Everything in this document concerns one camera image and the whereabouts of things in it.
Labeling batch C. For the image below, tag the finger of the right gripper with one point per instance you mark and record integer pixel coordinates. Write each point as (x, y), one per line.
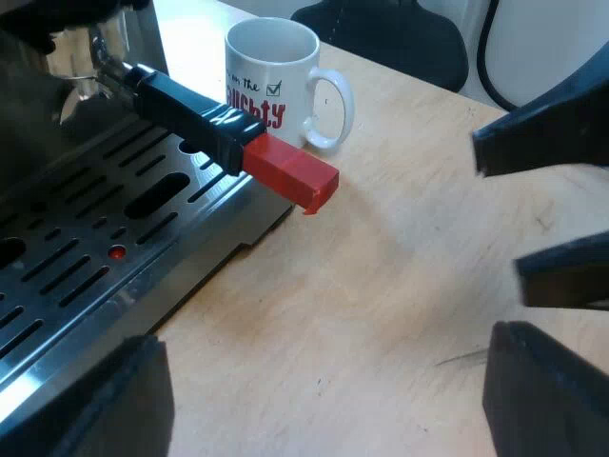
(571, 276)
(552, 133)

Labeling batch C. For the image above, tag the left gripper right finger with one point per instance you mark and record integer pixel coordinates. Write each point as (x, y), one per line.
(552, 404)

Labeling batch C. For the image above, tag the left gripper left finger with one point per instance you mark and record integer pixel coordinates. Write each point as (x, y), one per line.
(109, 409)

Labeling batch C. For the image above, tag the steel espresso machine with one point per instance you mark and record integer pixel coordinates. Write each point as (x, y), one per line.
(71, 266)

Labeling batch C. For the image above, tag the black chair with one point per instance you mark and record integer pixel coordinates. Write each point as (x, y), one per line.
(390, 38)

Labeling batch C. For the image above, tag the white mug with red and black print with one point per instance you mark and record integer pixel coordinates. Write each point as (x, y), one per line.
(295, 95)

